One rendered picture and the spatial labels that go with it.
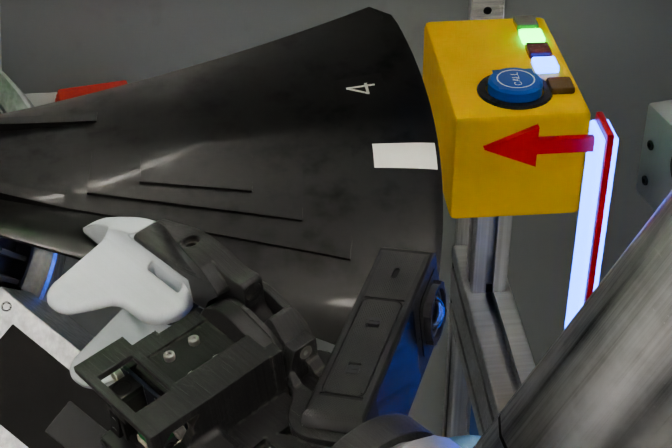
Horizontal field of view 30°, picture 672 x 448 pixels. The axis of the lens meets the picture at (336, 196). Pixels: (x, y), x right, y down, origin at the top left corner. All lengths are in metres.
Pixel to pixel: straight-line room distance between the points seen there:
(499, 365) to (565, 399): 0.51
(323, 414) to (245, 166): 0.19
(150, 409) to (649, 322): 0.18
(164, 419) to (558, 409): 0.15
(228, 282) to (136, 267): 0.06
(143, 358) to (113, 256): 0.08
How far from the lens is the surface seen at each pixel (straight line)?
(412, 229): 0.61
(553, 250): 1.61
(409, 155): 0.63
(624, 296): 0.48
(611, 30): 1.46
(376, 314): 0.51
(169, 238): 0.53
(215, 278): 0.50
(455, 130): 0.91
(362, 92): 0.66
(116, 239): 0.56
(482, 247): 1.05
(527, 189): 0.94
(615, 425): 0.49
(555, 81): 0.94
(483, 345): 1.02
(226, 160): 0.63
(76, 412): 0.73
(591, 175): 0.68
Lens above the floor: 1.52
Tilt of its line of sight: 34 degrees down
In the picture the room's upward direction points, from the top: straight up
